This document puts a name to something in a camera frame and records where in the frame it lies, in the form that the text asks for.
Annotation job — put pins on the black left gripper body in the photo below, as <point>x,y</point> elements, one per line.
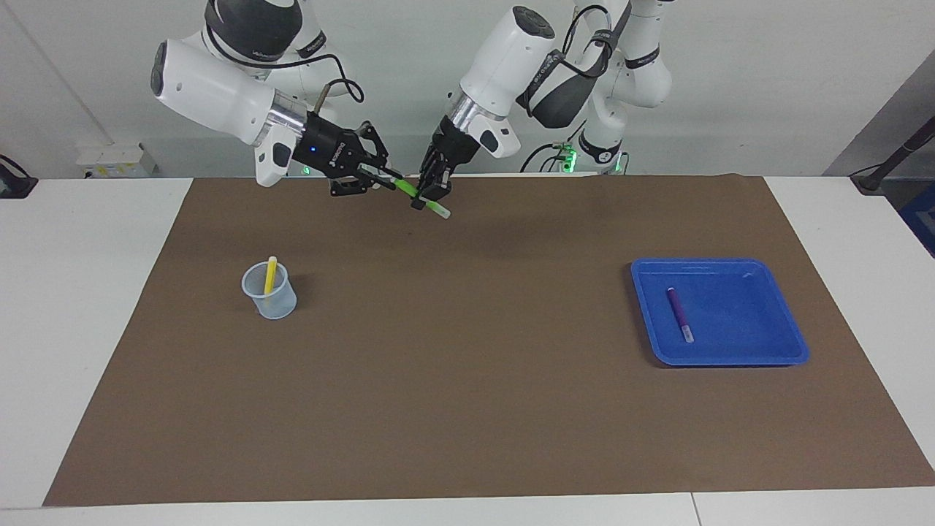
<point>453,150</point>

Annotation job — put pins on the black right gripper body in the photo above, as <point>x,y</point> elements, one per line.
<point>325,150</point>

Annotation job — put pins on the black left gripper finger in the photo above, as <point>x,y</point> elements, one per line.
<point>422,190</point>
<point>441,185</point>

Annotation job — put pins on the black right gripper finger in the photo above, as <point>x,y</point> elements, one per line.
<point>374,153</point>
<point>354,186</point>

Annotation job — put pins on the green marker pen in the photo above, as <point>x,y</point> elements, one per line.
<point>406,189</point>

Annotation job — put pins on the purple marker pen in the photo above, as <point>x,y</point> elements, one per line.
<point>679,314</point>

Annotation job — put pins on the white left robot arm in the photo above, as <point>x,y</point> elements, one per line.
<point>504,66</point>

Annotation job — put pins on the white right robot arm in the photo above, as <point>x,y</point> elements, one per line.
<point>212,88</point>

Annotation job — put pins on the blue plastic tray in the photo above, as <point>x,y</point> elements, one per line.
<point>738,314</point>

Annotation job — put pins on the yellow marker pen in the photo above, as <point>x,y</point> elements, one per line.
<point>270,276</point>

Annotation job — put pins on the clear plastic cup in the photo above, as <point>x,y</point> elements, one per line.
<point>281,307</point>

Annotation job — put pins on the brown table mat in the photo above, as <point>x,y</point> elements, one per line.
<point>467,380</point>

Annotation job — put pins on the blue crate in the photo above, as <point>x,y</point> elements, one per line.
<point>922,215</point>

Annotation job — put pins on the white wall socket box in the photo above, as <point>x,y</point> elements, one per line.
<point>109,157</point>

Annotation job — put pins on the black clamp mount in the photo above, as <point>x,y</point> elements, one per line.
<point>14,186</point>

